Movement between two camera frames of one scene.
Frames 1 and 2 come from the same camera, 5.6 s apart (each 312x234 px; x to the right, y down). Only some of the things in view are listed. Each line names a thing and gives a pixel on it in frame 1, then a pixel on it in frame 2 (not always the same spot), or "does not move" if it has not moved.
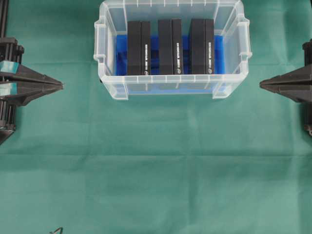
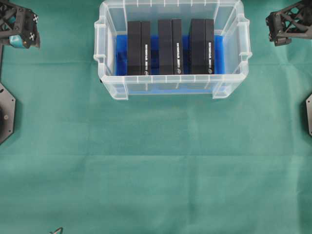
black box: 170,48 does not move
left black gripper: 11,55 → 18,25
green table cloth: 80,159 does not move
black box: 202,47 does not move
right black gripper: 299,89 → 294,22
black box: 138,48 does not move
